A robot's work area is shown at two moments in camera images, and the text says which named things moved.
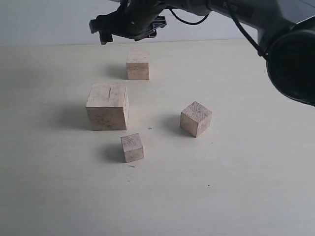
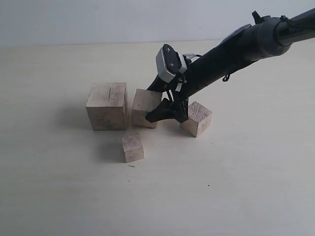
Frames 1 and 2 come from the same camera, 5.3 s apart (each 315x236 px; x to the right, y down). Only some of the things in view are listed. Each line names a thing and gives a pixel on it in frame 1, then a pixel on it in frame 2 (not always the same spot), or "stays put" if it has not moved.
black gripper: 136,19 to 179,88
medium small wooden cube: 195,118 stays put
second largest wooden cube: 138,65 to 145,101
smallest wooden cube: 132,147 stays put
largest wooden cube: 108,105 stays put
